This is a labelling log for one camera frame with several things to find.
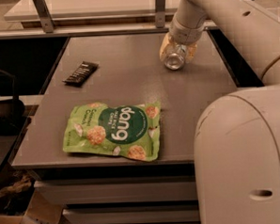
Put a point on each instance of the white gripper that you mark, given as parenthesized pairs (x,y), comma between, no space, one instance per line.
(186,33)

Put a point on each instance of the silver green 7up can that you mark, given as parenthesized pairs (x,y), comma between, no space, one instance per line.
(174,56)

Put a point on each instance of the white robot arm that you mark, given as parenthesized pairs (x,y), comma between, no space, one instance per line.
(237,138)

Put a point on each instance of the green rice chip bag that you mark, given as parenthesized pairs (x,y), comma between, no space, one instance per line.
(132,131)

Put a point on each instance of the black snack bar wrapper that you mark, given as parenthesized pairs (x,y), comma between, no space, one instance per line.
(81,74)

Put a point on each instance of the grey drawer cabinet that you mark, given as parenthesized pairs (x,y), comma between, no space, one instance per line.
(137,194)

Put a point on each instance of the black chair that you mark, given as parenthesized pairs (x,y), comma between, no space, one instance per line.
(12,119)

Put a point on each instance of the crumpled brown paper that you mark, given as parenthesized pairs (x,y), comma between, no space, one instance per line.
(17,187)

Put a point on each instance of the cardboard box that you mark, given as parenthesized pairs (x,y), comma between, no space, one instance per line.
(39,211)

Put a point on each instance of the middle metal bracket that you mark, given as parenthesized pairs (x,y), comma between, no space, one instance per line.
(159,13)

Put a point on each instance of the metal bracket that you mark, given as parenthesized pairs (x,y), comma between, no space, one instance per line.
(46,21)
(159,13)

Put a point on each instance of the left metal bracket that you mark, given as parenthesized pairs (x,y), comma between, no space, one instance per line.
(46,21)

